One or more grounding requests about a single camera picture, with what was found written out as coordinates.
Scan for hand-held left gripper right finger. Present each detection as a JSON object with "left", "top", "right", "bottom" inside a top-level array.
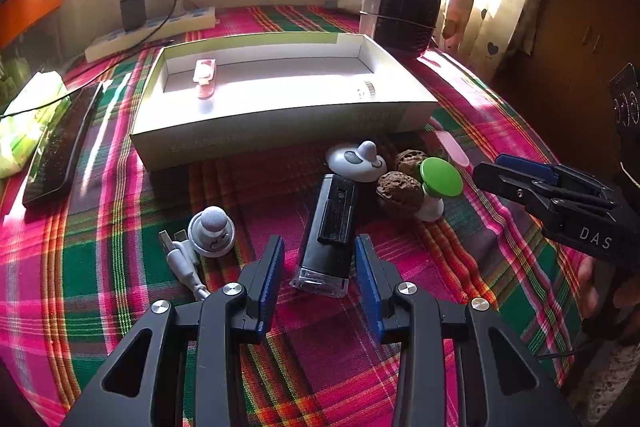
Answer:
[{"left": 354, "top": 234, "right": 581, "bottom": 427}]

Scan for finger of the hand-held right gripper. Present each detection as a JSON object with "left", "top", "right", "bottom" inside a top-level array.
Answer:
[
  {"left": 495, "top": 154, "right": 616, "bottom": 200},
  {"left": 472, "top": 162, "right": 619, "bottom": 228}
]

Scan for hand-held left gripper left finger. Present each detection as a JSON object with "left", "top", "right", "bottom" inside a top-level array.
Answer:
[{"left": 75, "top": 234, "right": 286, "bottom": 427}]

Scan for green-capped white mushroom toy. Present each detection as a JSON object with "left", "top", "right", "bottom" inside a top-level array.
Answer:
[{"left": 417, "top": 157, "right": 463, "bottom": 223}]

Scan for pink-handled scissors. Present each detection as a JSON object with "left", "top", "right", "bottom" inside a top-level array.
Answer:
[{"left": 434, "top": 130, "right": 472, "bottom": 170}]

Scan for black flashlight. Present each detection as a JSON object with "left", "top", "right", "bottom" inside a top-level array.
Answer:
[{"left": 290, "top": 173, "right": 357, "bottom": 299}]

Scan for grey mushroom-shaped figurine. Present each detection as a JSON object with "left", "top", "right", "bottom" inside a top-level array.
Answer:
[
  {"left": 326, "top": 140, "right": 387, "bottom": 182},
  {"left": 188, "top": 206, "right": 236, "bottom": 258}
]

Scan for shallow white cardboard box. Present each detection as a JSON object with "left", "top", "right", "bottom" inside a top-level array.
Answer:
[{"left": 129, "top": 32, "right": 440, "bottom": 172}]

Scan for person's right hand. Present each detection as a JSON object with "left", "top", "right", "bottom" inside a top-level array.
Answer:
[{"left": 578, "top": 255, "right": 640, "bottom": 316}]

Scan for brown walnut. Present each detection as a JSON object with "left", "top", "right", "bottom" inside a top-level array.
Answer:
[
  {"left": 376, "top": 171, "right": 425, "bottom": 220},
  {"left": 395, "top": 150, "right": 428, "bottom": 178}
]

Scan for dark wooden wardrobe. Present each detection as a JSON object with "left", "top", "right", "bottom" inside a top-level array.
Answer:
[{"left": 492, "top": 0, "right": 640, "bottom": 188}]

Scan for person's patterned clothing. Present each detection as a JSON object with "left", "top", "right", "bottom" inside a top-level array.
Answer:
[{"left": 570, "top": 337, "right": 640, "bottom": 427}]

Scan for plaid tablecloth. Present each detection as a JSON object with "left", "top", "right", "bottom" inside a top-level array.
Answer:
[{"left": 0, "top": 4, "right": 586, "bottom": 427}]

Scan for grey portable heater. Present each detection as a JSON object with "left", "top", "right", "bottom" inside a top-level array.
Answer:
[{"left": 359, "top": 0, "right": 443, "bottom": 58}]

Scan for pink nail clipper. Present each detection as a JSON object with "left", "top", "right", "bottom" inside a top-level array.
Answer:
[{"left": 192, "top": 58, "right": 218, "bottom": 100}]

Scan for long black case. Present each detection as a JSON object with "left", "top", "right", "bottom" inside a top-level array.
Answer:
[{"left": 22, "top": 82, "right": 104, "bottom": 208}]

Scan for white power strip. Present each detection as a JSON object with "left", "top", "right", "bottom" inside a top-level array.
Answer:
[{"left": 84, "top": 7, "right": 218, "bottom": 62}]

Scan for green tissue packet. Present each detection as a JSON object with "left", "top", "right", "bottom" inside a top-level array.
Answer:
[{"left": 0, "top": 72, "right": 71, "bottom": 180}]

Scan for black charger adapter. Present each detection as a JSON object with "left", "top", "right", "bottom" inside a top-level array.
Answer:
[{"left": 120, "top": 0, "right": 147, "bottom": 32}]

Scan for orange plastic bin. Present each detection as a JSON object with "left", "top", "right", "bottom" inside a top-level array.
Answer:
[{"left": 0, "top": 0, "right": 65, "bottom": 50}]

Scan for white USB cable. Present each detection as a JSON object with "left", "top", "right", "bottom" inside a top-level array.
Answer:
[{"left": 159, "top": 229, "right": 211, "bottom": 305}]

